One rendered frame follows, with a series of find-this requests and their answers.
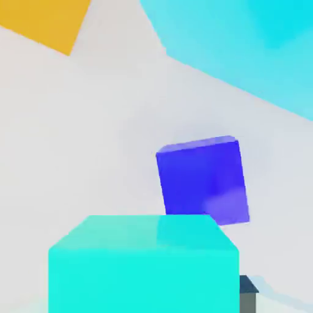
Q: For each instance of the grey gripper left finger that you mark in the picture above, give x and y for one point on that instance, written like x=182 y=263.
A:
x=31 y=308

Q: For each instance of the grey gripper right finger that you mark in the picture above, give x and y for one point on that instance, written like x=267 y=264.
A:
x=247 y=296

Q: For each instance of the small cyan cube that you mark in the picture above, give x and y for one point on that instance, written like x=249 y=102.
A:
x=144 y=269

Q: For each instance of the small blue cube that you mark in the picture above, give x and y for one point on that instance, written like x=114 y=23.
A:
x=200 y=181

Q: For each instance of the large light blue box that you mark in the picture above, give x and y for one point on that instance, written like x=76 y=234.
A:
x=239 y=44

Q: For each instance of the large orange box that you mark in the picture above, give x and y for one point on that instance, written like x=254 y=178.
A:
x=46 y=19

